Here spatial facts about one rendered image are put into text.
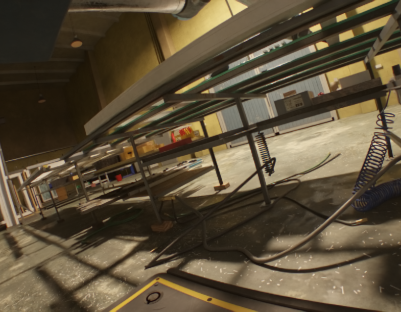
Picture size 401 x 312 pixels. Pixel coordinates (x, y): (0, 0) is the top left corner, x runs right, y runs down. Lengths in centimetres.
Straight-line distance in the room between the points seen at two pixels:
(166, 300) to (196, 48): 75
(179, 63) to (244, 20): 29
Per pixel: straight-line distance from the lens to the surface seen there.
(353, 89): 135
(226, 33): 76
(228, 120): 816
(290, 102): 145
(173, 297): 46
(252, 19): 73
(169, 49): 946
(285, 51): 98
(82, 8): 71
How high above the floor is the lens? 58
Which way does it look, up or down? 4 degrees down
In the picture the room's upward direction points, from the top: 18 degrees counter-clockwise
